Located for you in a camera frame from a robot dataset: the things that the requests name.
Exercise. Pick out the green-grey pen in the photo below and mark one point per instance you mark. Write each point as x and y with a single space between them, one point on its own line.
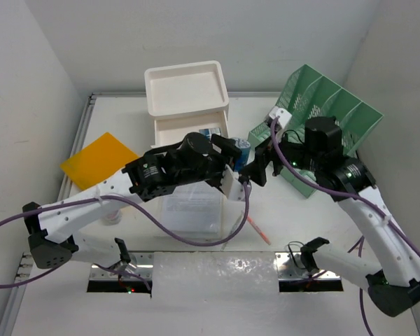
233 229

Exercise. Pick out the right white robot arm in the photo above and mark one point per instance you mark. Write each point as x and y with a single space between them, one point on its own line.
393 281

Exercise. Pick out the white drawer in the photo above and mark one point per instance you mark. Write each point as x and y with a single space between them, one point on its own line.
173 130

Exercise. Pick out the orange pen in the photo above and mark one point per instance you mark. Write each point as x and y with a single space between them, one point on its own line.
258 231

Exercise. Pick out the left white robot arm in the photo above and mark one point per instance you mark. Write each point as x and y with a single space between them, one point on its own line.
55 235

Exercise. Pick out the white foam board cover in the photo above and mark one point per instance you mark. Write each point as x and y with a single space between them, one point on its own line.
199 294

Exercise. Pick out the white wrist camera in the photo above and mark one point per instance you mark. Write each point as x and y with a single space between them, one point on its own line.
232 188
281 114

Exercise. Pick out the clear document sleeve with papers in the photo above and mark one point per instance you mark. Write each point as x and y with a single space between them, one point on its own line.
192 211

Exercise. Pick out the yellow plastic folder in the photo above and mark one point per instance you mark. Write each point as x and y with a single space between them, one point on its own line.
97 161

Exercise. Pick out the green file organizer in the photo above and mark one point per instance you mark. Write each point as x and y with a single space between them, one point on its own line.
307 94

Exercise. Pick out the white drawer cabinet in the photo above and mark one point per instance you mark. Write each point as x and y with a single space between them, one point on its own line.
192 88

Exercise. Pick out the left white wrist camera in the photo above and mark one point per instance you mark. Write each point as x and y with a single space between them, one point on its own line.
232 188

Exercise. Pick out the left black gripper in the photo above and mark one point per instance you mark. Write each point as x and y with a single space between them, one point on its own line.
227 155

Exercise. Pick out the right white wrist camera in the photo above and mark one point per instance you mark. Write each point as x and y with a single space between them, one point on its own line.
281 114

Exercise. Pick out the blue-white round tin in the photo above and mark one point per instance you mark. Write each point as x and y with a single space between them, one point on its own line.
245 148
208 132

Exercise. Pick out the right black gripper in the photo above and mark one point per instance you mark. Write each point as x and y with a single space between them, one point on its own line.
256 169

